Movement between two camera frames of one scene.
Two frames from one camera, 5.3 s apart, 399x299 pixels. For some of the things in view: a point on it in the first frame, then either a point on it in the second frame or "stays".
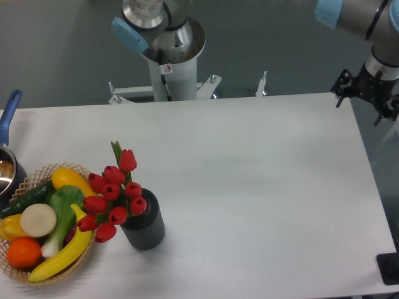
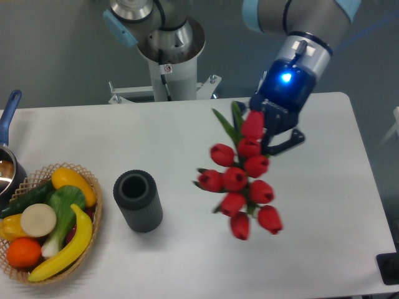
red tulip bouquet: (114, 197) -> (237, 179)
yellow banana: (79, 248) stays
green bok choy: (61, 199) stays
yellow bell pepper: (11, 228) stays
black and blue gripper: (378, 91) -> (289, 80)
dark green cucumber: (37, 195) stays
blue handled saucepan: (13, 177) stays
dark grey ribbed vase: (146, 231) -> (137, 194)
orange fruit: (24, 252) stays
